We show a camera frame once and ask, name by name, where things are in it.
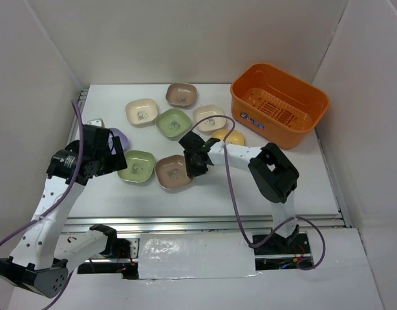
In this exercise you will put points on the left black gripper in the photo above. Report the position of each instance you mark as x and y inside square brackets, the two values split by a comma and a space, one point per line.
[116, 162]

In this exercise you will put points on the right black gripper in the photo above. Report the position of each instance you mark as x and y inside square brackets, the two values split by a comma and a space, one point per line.
[192, 170]

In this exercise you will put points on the green square plate front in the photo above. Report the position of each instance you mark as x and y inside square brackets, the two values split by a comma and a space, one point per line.
[140, 166]

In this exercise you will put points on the green square plate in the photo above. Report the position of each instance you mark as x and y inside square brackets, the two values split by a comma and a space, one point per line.
[140, 166]
[173, 122]

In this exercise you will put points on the brown square plate front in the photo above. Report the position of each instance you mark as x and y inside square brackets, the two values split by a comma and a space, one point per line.
[171, 172]

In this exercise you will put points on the brown square plate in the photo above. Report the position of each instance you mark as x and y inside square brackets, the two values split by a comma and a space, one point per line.
[181, 95]
[171, 172]

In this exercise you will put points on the purple square plate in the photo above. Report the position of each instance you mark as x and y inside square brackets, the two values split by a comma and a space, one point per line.
[123, 139]

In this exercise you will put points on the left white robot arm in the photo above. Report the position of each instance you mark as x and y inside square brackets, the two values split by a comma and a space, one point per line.
[37, 264]

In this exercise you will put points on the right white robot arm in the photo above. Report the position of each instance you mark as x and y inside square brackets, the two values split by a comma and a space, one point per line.
[273, 173]

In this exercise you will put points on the orange plastic bin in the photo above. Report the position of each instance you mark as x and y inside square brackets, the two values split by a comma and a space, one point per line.
[277, 105]

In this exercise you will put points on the green square plate centre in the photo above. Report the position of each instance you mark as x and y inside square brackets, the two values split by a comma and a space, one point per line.
[173, 122]

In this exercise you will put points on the cream square plate right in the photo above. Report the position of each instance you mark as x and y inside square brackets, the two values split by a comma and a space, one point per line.
[211, 116]

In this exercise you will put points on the cream square plate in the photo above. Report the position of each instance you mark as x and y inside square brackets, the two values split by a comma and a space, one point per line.
[211, 116]
[141, 111]

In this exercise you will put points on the yellow square plate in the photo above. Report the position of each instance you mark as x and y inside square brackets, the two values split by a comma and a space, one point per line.
[235, 137]

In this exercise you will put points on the cream square plate left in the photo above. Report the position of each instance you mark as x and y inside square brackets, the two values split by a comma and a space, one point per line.
[141, 111]

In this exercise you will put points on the brown square plate rear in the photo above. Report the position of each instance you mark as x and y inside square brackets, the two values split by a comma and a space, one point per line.
[181, 95]

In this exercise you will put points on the white foil cover plate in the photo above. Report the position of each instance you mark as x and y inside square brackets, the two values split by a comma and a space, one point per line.
[191, 256]

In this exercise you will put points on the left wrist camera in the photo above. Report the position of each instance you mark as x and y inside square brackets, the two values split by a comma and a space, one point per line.
[96, 122]

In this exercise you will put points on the aluminium rail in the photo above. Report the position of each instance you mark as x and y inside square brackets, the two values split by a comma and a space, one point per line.
[188, 224]

